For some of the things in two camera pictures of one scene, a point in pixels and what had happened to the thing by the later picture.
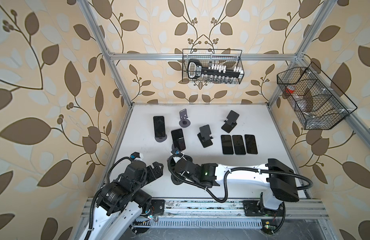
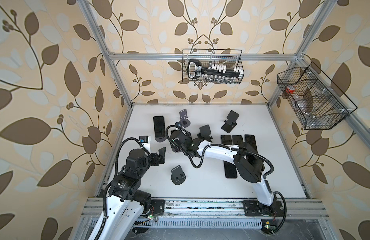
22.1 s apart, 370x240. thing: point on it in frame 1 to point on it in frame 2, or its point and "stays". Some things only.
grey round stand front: (176, 180) stays
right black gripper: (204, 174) to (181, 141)
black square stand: (204, 136) stays
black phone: (227, 144) stays
